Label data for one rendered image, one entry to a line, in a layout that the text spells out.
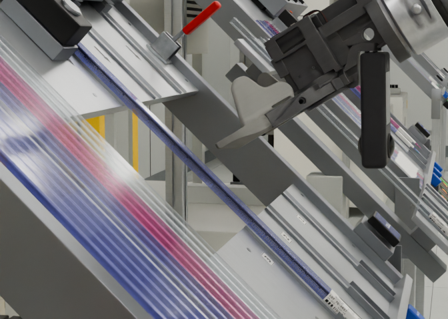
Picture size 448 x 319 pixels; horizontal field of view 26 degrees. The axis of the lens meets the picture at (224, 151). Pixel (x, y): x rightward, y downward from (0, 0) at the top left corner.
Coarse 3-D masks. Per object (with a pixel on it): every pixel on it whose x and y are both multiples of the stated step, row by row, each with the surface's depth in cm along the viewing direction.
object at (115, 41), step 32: (0, 0) 99; (0, 32) 92; (96, 32) 116; (128, 32) 128; (32, 64) 92; (64, 64) 98; (128, 64) 115; (160, 64) 128; (64, 96) 91; (96, 96) 98; (160, 96) 115
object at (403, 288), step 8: (400, 280) 128; (408, 280) 126; (400, 288) 122; (408, 288) 122; (400, 296) 118; (408, 296) 119; (392, 304) 118; (400, 304) 114; (392, 312) 113; (400, 312) 111
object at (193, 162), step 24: (96, 72) 103; (120, 96) 102; (144, 120) 102; (168, 144) 102; (192, 168) 102; (216, 192) 101; (240, 216) 101; (264, 240) 101; (288, 264) 100; (312, 288) 100
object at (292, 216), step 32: (288, 192) 124; (288, 224) 113; (320, 224) 123; (224, 256) 90; (256, 256) 96; (320, 256) 112; (352, 256) 123; (256, 288) 89; (288, 288) 96; (352, 288) 110; (384, 288) 120
